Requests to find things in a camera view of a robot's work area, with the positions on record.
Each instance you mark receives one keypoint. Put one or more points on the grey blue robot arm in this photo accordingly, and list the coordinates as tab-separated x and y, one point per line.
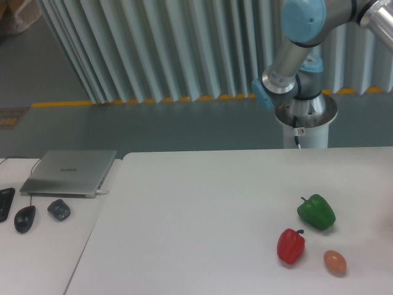
305	25

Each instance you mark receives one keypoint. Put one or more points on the white usb plug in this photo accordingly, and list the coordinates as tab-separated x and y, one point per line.
101	193

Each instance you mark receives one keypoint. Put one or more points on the corrugated metal partition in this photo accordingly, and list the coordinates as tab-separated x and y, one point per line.
142	50

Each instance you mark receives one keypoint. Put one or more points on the silver closed laptop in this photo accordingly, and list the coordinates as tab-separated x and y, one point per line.
69	173

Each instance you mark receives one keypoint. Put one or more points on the red bell pepper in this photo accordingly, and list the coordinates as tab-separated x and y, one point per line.
290	246

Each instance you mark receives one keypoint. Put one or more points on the green bell pepper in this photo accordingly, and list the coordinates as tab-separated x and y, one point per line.
316	212

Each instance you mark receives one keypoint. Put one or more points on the dark grey small device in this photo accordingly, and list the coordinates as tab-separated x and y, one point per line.
59	210

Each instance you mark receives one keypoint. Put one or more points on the brown egg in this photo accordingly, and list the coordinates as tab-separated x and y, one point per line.
335	262

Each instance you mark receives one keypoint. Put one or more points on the black computer mouse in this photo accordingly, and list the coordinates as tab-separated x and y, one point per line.
24	219

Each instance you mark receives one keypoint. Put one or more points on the black keyboard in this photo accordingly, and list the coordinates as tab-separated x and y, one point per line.
7	196

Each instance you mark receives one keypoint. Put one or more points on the cardboard box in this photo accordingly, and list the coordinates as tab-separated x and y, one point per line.
17	16

